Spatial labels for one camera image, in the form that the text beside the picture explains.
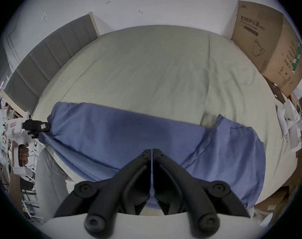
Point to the person's legs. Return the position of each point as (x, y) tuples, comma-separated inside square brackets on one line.
[(51, 183)]

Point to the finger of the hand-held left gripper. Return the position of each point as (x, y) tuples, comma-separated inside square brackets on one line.
[(38, 126)]

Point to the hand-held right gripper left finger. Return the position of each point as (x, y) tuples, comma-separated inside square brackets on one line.
[(108, 195)]

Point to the white flat box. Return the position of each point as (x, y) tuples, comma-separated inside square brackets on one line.
[(294, 133)]

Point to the person's left hand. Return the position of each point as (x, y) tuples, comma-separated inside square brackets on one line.
[(23, 155)]

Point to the blue shirt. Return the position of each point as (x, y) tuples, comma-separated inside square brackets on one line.
[(103, 138)]

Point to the bed with pale green sheet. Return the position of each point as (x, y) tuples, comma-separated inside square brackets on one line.
[(153, 71)]

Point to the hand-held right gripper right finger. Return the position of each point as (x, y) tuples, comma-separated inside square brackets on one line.
[(193, 195)]

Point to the grey padded headboard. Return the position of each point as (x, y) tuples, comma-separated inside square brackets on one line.
[(41, 66)]

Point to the white plastic device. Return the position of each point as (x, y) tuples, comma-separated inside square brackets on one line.
[(282, 121)]

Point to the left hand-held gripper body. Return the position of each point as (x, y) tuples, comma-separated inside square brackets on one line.
[(14, 131)]

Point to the large brown cardboard carton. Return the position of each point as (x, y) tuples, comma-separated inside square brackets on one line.
[(260, 41)]

